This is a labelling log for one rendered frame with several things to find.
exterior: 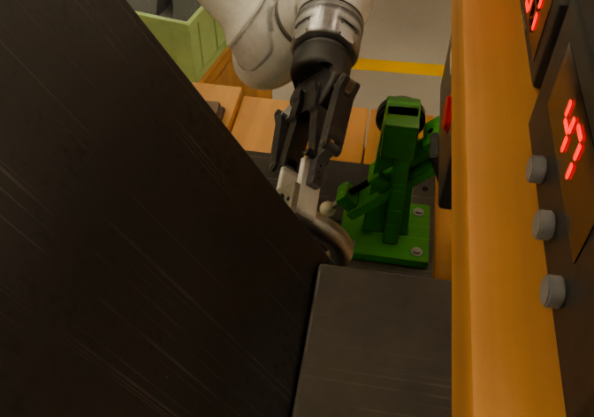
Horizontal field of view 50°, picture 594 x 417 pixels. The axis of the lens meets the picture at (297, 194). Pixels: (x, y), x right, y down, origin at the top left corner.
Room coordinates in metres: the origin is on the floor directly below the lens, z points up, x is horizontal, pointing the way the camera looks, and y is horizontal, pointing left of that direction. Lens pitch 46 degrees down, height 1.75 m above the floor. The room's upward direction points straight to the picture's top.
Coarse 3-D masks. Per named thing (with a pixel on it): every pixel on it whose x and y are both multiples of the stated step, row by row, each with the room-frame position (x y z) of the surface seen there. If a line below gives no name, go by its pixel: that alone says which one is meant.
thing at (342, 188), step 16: (432, 128) 0.71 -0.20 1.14; (416, 160) 0.69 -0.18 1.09; (384, 176) 0.70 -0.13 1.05; (416, 176) 0.68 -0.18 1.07; (432, 176) 0.68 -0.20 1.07; (352, 192) 0.72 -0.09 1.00; (368, 192) 0.72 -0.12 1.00; (384, 192) 0.69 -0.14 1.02; (352, 208) 0.70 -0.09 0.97; (368, 208) 0.69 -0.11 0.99
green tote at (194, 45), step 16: (144, 16) 1.32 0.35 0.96; (160, 16) 1.32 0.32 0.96; (192, 16) 1.32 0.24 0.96; (208, 16) 1.38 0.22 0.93; (160, 32) 1.32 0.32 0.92; (176, 32) 1.30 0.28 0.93; (192, 32) 1.30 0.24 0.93; (208, 32) 1.37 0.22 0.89; (176, 48) 1.30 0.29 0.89; (192, 48) 1.29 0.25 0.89; (208, 48) 1.36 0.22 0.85; (224, 48) 1.44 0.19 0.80; (192, 64) 1.29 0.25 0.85; (208, 64) 1.34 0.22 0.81; (192, 80) 1.29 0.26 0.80
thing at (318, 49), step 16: (304, 48) 0.67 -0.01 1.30; (320, 48) 0.66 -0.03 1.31; (336, 48) 0.67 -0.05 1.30; (304, 64) 0.65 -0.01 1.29; (320, 64) 0.65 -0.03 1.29; (336, 64) 0.64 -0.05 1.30; (304, 80) 0.66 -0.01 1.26; (320, 80) 0.63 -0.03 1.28; (336, 80) 0.62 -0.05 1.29; (304, 96) 0.63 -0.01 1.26; (320, 96) 0.61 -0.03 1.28; (304, 112) 0.61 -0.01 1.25
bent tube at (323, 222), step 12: (288, 192) 0.48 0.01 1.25; (288, 204) 0.46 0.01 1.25; (324, 216) 0.48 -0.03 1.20; (312, 228) 0.46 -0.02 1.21; (324, 228) 0.47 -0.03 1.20; (336, 228) 0.47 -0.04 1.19; (324, 240) 0.46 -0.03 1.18; (336, 240) 0.47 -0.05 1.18; (348, 240) 0.48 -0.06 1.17; (336, 252) 0.47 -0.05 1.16; (348, 252) 0.47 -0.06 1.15; (336, 264) 0.48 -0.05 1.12
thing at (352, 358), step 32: (320, 288) 0.36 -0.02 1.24; (352, 288) 0.36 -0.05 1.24; (384, 288) 0.36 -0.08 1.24; (416, 288) 0.36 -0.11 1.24; (448, 288) 0.36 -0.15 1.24; (320, 320) 0.32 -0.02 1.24; (352, 320) 0.32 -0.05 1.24; (384, 320) 0.32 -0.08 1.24; (416, 320) 0.32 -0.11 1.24; (448, 320) 0.32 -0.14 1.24; (320, 352) 0.29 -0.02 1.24; (352, 352) 0.29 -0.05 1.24; (384, 352) 0.29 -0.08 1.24; (416, 352) 0.29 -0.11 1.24; (448, 352) 0.29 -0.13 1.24; (320, 384) 0.26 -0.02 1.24; (352, 384) 0.26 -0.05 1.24; (384, 384) 0.26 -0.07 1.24; (416, 384) 0.26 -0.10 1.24; (448, 384) 0.26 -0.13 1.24; (320, 416) 0.23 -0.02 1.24; (352, 416) 0.23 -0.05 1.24; (384, 416) 0.23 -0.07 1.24; (416, 416) 0.23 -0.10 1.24; (448, 416) 0.23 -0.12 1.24
